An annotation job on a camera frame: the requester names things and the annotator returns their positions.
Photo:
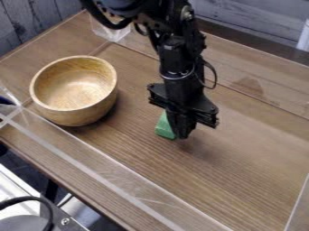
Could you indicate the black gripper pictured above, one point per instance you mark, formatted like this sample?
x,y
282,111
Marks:
x,y
187,106

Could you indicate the green rectangular block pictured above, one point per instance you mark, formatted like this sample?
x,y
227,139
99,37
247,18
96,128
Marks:
x,y
161,127

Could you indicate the brown wooden bowl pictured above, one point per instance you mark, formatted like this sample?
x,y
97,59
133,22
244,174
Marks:
x,y
73,90

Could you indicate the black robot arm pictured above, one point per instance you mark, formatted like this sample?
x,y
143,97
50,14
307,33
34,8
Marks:
x,y
165,21

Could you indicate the clear acrylic front barrier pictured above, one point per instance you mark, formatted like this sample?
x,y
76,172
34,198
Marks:
x,y
100,181

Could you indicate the white post at right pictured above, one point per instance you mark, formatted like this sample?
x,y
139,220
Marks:
x,y
302,45

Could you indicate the grey metal mount plate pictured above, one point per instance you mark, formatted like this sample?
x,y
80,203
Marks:
x,y
37,223

